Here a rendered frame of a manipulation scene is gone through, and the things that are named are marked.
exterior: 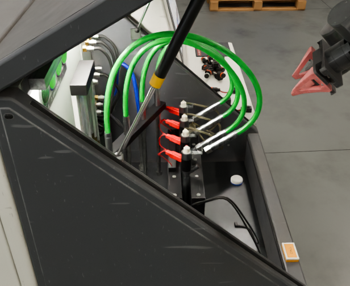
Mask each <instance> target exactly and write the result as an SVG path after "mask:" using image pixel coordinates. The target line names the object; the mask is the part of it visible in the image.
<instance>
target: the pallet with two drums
mask: <svg viewBox="0 0 350 286"><path fill-rule="evenodd" d="M207 3H209V10H210V11H299V10H305V8H306V0H207ZM219 3H252V7H218V4H219ZM263 3H295V6H286V7H262V5H263Z"/></svg>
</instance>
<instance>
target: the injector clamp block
mask: <svg viewBox="0 0 350 286"><path fill-rule="evenodd" d="M171 130H175V136H178V137H180V136H179V129H171ZM198 143H199V137H198V135H197V136H196V137H192V138H191V139H190V148H193V147H195V146H196V144H198ZM176 152H177V153H180V145H179V144H177V143H176ZM195 164H199V169H197V170H195V172H193V173H191V174H190V182H189V205H190V206H191V207H193V208H194V209H196V210H197V211H199V212H200V213H202V214H203V215H205V203H202V204H200V205H192V204H193V203H196V202H199V201H203V200H205V188H204V182H203V172H202V162H201V155H192V162H191V166H194V165H195ZM168 191H169V192H171V193H172V194H174V195H175V196H177V197H178V198H180V199H181V200H182V194H183V190H182V174H181V162H179V161H177V160H176V172H169V170H168Z"/></svg>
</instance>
